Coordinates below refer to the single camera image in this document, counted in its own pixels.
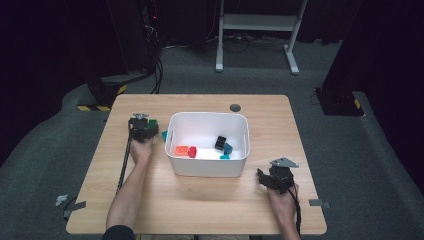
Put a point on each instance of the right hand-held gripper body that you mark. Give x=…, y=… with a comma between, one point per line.
x=281, y=176

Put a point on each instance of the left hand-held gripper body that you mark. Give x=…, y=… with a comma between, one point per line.
x=139, y=128

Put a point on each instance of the small teal toy brick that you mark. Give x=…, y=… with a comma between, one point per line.
x=164, y=135

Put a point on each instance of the light orange toy brick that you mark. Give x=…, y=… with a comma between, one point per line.
x=181, y=151

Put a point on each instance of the dark blue sloped toy brick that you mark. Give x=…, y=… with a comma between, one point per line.
x=228, y=148

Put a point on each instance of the black toy brick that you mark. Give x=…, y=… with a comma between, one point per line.
x=220, y=142

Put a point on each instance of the white plastic bin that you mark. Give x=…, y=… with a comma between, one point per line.
x=208, y=130

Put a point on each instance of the person's left hand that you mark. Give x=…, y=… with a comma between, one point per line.
x=141, y=151

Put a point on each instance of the person's right hand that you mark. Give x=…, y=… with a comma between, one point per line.
x=285, y=206

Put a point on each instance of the grey tape strip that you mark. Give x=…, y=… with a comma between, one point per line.
x=74, y=208
x=319, y=202

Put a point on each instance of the black stand base striped edge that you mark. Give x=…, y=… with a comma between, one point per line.
x=105, y=93

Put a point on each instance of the grey table grommet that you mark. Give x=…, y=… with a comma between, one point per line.
x=235, y=108

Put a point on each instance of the person's dark sleeve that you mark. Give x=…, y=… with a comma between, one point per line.
x=118, y=233

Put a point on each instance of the crumpled grey tape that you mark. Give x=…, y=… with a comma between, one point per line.
x=61, y=200

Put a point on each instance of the white metal table frame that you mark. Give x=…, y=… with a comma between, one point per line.
x=256, y=22

